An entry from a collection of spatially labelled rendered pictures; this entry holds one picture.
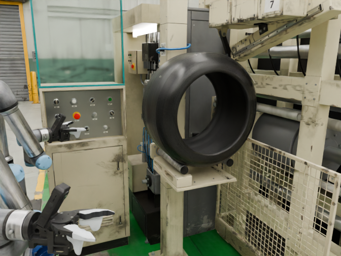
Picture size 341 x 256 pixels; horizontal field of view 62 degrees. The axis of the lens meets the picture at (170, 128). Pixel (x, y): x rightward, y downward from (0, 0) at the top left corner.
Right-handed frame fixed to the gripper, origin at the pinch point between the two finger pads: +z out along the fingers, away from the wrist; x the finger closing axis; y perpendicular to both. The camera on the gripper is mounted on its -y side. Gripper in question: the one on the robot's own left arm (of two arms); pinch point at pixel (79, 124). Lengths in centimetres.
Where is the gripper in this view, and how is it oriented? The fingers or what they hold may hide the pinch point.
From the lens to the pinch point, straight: 181.3
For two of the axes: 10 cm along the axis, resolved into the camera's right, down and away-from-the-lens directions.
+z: 6.9, -1.7, 7.0
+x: 7.1, 3.0, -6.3
